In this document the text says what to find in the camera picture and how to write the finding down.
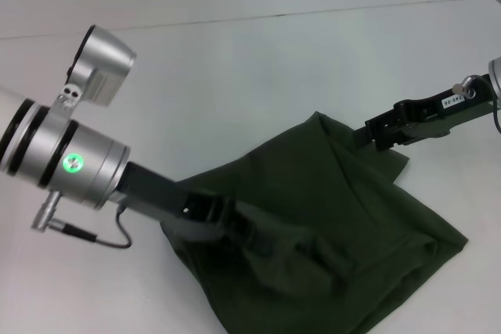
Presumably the right arm dark cable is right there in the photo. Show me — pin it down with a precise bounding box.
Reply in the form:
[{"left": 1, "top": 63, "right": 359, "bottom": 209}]
[{"left": 491, "top": 98, "right": 501, "bottom": 132}]

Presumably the dark green FREE T-shirt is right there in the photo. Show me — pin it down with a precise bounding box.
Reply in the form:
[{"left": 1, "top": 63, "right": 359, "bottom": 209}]
[{"left": 158, "top": 110, "right": 470, "bottom": 334}]

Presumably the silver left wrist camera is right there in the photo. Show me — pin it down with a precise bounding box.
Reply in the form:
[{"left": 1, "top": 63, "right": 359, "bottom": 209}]
[{"left": 53, "top": 24, "right": 138, "bottom": 111}]

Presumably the left arm cable with plug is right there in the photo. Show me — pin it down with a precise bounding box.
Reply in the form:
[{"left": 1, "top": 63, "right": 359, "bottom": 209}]
[{"left": 30, "top": 192, "right": 133, "bottom": 250}]

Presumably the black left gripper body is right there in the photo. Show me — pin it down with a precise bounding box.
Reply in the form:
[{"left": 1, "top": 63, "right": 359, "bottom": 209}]
[{"left": 116, "top": 160, "right": 236, "bottom": 241}]

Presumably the right arm silver cable plug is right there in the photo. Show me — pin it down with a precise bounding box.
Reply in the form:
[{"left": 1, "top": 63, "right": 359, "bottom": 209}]
[{"left": 452, "top": 74, "right": 478, "bottom": 99}]

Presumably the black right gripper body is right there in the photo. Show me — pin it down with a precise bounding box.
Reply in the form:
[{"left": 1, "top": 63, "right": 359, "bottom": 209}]
[{"left": 392, "top": 74, "right": 497, "bottom": 144}]

